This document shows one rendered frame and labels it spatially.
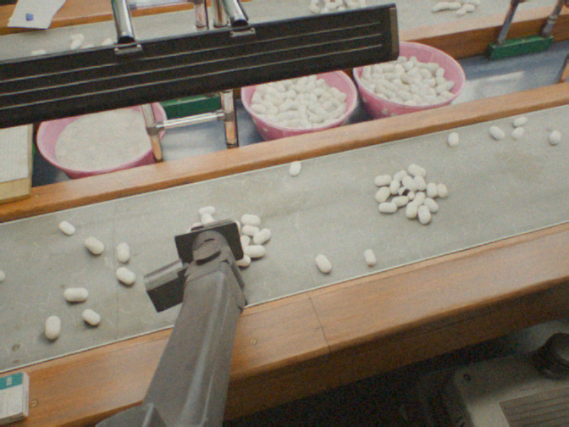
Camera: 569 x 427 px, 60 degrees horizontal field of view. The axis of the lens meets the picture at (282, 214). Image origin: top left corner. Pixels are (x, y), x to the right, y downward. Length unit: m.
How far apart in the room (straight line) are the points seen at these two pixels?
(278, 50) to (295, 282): 0.38
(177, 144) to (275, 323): 0.56
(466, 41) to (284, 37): 0.87
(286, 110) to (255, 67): 0.47
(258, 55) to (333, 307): 0.40
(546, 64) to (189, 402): 1.42
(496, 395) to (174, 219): 0.73
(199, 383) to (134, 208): 0.63
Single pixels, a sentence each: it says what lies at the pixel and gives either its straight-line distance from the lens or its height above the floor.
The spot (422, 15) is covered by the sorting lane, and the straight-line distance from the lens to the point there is 1.58.
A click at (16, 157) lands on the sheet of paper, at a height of 0.78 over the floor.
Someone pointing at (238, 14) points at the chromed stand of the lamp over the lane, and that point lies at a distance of 0.71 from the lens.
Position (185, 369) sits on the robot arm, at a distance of 0.41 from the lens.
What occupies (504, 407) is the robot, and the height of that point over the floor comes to 0.48.
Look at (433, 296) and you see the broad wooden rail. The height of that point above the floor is 0.76.
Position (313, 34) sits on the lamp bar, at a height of 1.09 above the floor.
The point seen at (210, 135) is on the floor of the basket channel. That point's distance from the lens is 1.20.
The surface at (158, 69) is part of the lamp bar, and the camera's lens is 0.69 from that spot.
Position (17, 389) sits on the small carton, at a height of 0.78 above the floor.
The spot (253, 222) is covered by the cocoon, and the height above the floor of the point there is 0.76.
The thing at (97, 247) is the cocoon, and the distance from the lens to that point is 0.91.
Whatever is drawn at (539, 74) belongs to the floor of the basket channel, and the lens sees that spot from 1.57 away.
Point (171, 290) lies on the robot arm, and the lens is 0.68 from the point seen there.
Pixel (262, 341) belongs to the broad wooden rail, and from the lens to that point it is 0.76.
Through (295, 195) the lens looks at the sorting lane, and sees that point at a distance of 0.96.
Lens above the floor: 1.46
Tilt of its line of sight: 50 degrees down
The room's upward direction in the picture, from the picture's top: 1 degrees clockwise
